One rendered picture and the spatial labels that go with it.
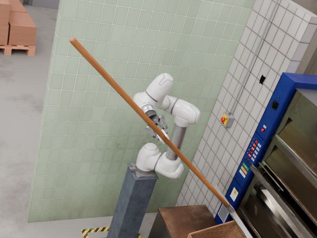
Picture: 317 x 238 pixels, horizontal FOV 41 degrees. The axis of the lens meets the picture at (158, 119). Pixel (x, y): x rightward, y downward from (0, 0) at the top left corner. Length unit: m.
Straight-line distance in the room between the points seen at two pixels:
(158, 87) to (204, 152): 1.85
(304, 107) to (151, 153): 1.24
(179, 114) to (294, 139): 0.88
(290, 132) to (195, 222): 1.28
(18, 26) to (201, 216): 4.53
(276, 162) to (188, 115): 0.84
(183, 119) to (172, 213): 1.21
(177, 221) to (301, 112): 1.50
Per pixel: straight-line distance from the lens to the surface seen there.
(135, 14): 3.33
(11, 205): 4.53
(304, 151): 3.20
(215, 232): 3.77
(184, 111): 3.01
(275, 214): 3.50
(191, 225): 3.94
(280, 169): 3.38
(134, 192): 3.62
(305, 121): 3.20
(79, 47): 1.88
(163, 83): 2.49
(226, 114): 3.83
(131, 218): 3.85
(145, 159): 3.46
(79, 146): 3.84
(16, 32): 7.29
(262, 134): 3.49
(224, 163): 3.96
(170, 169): 3.40
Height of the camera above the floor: 3.17
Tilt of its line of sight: 29 degrees down
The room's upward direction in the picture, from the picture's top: 18 degrees clockwise
